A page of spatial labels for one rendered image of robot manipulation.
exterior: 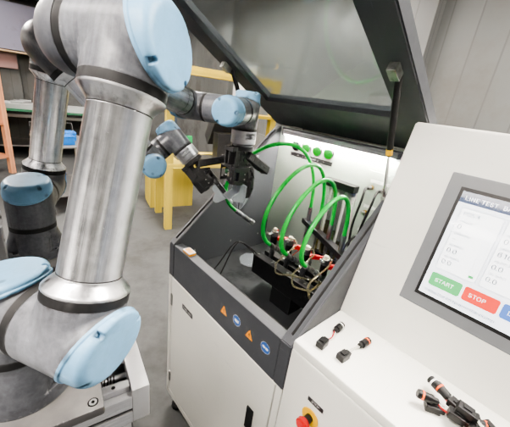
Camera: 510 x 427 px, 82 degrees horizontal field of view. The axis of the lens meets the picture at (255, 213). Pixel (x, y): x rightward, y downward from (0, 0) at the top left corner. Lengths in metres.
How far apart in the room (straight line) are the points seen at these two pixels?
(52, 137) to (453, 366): 1.26
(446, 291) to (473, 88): 1.99
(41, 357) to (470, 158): 0.92
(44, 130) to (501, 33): 2.59
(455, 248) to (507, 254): 0.10
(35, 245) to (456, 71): 2.68
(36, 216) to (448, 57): 2.69
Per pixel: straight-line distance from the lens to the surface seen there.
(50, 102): 1.09
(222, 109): 0.78
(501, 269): 0.87
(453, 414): 0.82
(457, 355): 0.92
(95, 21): 0.46
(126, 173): 0.43
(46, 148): 1.11
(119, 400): 0.73
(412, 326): 0.93
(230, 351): 1.13
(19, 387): 0.65
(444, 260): 0.88
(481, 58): 2.72
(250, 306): 0.97
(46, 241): 1.05
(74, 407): 0.66
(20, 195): 1.01
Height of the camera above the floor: 1.55
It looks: 21 degrees down
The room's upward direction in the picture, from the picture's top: 8 degrees clockwise
